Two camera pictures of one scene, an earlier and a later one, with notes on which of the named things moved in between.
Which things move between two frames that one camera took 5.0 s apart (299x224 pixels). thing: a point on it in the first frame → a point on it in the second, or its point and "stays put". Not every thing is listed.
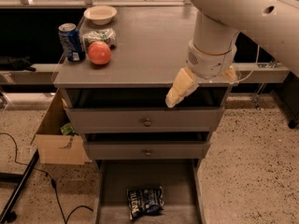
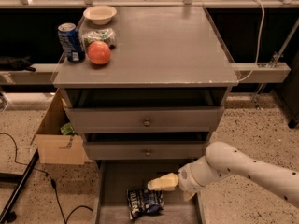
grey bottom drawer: [181, 180] stays put
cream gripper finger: [230, 75] → [188, 195]
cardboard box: [55, 148] stays put
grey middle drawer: [147, 146] stays put
